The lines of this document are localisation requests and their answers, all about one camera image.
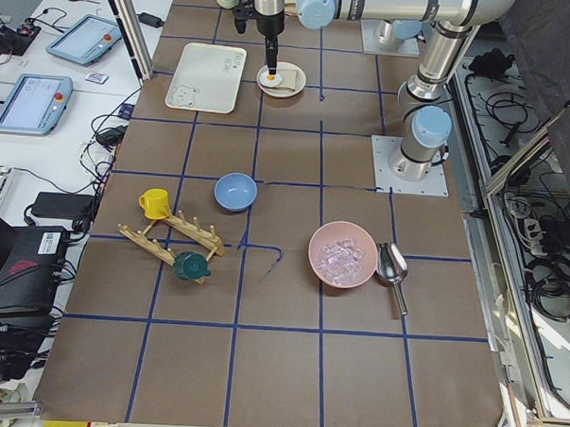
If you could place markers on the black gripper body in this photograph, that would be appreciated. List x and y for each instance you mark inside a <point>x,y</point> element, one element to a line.
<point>268,23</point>

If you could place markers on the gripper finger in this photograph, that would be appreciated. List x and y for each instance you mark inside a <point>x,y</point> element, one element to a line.
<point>270,46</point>

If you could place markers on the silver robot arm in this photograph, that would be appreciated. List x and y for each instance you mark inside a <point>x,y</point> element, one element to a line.
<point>455,24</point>

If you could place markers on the bottom bread slice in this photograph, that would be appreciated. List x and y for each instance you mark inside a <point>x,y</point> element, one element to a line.
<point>291,79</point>

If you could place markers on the white round plate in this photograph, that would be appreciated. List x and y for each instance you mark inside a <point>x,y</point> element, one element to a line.
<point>279,93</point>

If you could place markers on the fried egg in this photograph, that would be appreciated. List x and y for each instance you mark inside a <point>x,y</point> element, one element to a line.
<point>269,80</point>

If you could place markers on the cream bear tray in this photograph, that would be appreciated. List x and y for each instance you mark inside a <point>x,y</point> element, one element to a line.
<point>207,78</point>

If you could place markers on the black power adapter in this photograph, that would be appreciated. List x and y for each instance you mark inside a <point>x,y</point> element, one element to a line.
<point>150,20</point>

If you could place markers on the blue bowl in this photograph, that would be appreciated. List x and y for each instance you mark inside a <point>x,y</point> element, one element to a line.
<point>235,192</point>

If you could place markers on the upper teach pendant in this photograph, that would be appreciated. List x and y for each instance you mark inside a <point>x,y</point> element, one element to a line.
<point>86,41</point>

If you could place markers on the teach pendant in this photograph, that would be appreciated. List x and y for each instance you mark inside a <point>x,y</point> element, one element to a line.
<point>86,41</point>
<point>35,104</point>

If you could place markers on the yellow mug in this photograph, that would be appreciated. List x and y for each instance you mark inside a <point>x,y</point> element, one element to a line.
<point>155,203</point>

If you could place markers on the pink bowl with ice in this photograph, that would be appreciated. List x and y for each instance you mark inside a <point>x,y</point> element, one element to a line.
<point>342,254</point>

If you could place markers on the dark green mug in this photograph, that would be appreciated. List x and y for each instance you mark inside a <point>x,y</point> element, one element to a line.
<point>191,266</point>

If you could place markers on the lower teach pendant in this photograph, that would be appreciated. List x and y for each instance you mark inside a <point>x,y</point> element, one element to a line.
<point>35,104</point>

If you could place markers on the metal scoop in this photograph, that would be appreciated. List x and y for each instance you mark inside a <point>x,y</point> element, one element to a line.
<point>392,269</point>

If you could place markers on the black computer box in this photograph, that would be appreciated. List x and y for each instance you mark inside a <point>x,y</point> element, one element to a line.
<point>30,259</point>

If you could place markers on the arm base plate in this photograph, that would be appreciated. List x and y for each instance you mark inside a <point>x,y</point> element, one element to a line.
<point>391,38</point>
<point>394,173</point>

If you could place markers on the aluminium frame post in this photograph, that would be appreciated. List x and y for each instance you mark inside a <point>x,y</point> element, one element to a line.
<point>126,18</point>

